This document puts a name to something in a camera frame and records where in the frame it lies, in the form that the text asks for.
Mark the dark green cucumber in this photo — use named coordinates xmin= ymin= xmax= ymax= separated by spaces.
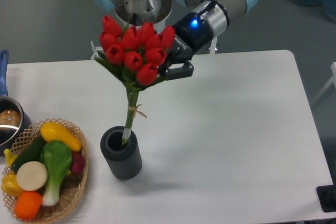
xmin=11 ymin=135 xmax=47 ymax=172

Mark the yellow banana tip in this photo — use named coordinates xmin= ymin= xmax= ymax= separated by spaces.
xmin=4 ymin=148 xmax=17 ymax=167

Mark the woven wicker basket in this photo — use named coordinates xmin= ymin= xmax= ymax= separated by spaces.
xmin=1 ymin=118 xmax=89 ymax=223

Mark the purple red radish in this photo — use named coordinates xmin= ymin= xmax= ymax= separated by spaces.
xmin=70 ymin=152 xmax=86 ymax=174

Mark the green bok choy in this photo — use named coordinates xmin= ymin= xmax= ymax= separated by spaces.
xmin=40 ymin=140 xmax=72 ymax=207

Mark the white frame at right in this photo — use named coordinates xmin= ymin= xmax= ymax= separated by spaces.
xmin=311 ymin=62 xmax=335 ymax=107

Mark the black device at edge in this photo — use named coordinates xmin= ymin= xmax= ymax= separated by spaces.
xmin=316 ymin=185 xmax=335 ymax=212

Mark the yellow bell pepper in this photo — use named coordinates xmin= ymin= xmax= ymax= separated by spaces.
xmin=1 ymin=172 xmax=24 ymax=198

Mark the red tulip bouquet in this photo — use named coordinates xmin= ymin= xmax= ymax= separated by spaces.
xmin=95 ymin=15 xmax=175 ymax=145

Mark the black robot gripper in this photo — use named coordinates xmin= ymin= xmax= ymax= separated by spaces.
xmin=158 ymin=11 xmax=214 ymax=80

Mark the cream round disc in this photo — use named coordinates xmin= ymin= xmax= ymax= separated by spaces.
xmin=16 ymin=161 xmax=48 ymax=191

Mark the blue handled saucepan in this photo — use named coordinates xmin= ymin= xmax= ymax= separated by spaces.
xmin=1 ymin=50 xmax=31 ymax=156

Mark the orange fruit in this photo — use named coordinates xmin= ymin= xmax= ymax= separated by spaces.
xmin=14 ymin=191 xmax=42 ymax=220

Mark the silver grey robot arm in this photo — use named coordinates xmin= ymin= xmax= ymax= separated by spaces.
xmin=158 ymin=0 xmax=258 ymax=80

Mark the dark grey ribbed vase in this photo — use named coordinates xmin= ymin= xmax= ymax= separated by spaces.
xmin=100 ymin=126 xmax=142 ymax=180

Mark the yellow squash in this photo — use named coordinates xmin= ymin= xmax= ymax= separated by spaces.
xmin=40 ymin=122 xmax=82 ymax=152

